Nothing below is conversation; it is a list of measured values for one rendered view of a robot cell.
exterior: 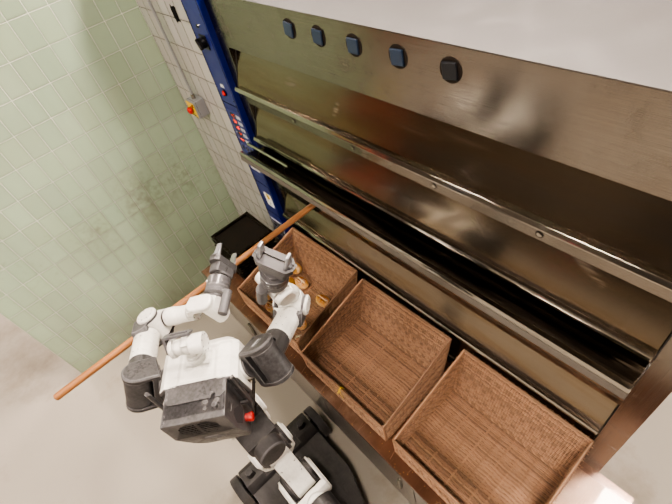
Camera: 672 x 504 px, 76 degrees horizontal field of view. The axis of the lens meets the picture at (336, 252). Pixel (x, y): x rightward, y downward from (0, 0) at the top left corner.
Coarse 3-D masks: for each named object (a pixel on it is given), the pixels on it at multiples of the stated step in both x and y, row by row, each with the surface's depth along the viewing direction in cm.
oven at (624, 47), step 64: (256, 0) 148; (320, 0) 135; (384, 0) 125; (448, 0) 116; (512, 0) 108; (576, 0) 101; (640, 0) 95; (576, 64) 83; (640, 64) 79; (448, 192) 131; (576, 256) 109; (640, 384) 120
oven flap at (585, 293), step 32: (288, 128) 189; (320, 160) 180; (352, 160) 165; (352, 192) 168; (384, 192) 158; (416, 192) 146; (416, 224) 150; (448, 224) 141; (480, 224) 131; (480, 256) 135; (512, 256) 127; (544, 256) 119; (544, 288) 122; (576, 288) 115; (608, 288) 109; (640, 288) 103; (576, 320) 116; (608, 320) 112; (640, 320) 106; (640, 352) 106
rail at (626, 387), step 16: (256, 160) 201; (304, 192) 179; (336, 208) 168; (384, 240) 152; (416, 256) 144; (432, 272) 140; (464, 288) 132; (496, 304) 126; (512, 320) 122; (544, 336) 117; (560, 352) 115; (576, 352) 112; (592, 368) 109; (624, 384) 105
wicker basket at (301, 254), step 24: (288, 240) 256; (312, 240) 243; (312, 264) 253; (336, 264) 234; (240, 288) 246; (312, 288) 254; (336, 288) 244; (264, 312) 230; (312, 312) 242; (312, 336) 222
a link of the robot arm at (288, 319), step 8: (304, 296) 159; (304, 304) 157; (280, 312) 154; (288, 312) 154; (296, 312) 156; (304, 312) 157; (280, 320) 149; (288, 320) 150; (296, 320) 154; (304, 320) 161; (280, 328) 145; (288, 328) 147; (296, 328) 154
